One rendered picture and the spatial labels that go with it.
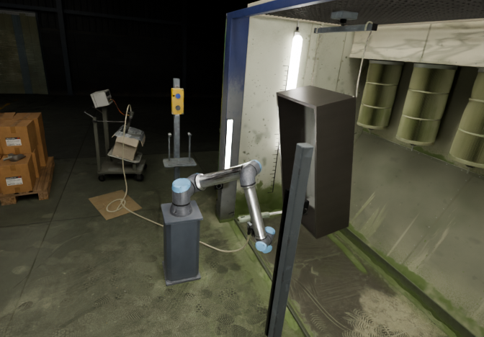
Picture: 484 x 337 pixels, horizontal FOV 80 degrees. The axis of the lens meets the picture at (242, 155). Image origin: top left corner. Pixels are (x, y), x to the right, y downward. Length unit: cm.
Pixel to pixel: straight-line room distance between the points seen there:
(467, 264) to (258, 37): 266
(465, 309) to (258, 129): 232
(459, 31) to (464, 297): 203
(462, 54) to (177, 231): 260
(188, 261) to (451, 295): 214
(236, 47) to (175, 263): 206
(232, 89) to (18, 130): 278
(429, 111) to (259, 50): 167
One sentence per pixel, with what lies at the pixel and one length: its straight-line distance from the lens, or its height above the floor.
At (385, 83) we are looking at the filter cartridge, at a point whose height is 175.
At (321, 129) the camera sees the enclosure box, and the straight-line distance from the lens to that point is 218.
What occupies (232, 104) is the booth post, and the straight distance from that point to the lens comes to 300.
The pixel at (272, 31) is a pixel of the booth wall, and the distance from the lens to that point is 311.
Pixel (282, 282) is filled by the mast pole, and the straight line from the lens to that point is 141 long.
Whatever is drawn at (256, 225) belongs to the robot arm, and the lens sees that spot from 222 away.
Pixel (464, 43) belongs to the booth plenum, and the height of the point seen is 213.
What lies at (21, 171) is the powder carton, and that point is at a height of 42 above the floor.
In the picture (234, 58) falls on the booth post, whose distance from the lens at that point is 295.
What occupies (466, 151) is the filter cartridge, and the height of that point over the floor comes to 136.
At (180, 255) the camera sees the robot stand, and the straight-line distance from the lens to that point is 262.
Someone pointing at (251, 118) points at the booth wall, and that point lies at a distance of 312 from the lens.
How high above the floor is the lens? 196
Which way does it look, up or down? 20 degrees down
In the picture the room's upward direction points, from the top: 5 degrees clockwise
